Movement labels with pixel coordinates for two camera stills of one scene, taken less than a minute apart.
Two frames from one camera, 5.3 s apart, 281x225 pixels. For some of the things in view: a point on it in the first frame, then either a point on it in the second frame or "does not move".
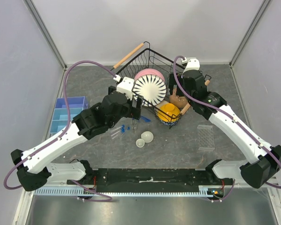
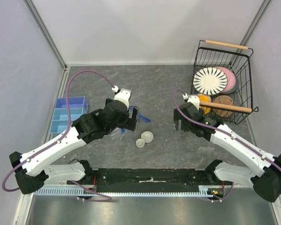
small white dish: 140,142 does not move
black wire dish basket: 150,72 → 221,80
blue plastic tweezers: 145,119 does not move
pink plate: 149,71 → 231,78
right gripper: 172,82 → 176,116
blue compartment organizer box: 76,104 does not move
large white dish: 147,136 does not move
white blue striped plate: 151,88 → 210,81
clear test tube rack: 206,138 does not move
